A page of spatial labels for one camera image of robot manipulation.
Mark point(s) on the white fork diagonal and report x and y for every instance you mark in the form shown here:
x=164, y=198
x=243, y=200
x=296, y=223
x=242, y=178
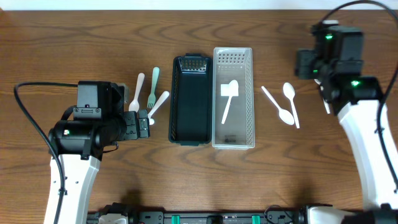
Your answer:
x=158, y=103

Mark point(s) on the white spoon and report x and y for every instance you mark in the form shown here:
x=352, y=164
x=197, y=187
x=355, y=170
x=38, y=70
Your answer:
x=134, y=105
x=289, y=92
x=326, y=105
x=231, y=89

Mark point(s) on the dark green plastic basket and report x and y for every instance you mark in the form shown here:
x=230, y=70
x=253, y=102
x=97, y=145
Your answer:
x=190, y=101

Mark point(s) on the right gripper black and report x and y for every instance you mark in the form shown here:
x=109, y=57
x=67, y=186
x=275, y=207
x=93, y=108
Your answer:
x=309, y=58

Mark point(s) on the mint green plastic fork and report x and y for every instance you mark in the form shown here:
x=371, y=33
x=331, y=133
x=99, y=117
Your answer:
x=152, y=98

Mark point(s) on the clear white plastic basket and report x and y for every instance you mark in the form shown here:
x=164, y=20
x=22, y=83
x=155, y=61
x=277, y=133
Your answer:
x=238, y=132

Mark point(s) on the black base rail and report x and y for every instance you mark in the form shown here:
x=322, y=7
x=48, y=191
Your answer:
x=122, y=213

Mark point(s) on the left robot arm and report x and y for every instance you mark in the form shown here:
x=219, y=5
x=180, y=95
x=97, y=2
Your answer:
x=97, y=120

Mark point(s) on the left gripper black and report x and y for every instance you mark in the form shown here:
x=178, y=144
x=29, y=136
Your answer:
x=143, y=124

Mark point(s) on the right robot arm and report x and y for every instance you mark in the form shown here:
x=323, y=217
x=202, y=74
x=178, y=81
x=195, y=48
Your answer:
x=336, y=63

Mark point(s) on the white spoon bowl down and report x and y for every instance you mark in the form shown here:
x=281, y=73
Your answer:
x=284, y=115

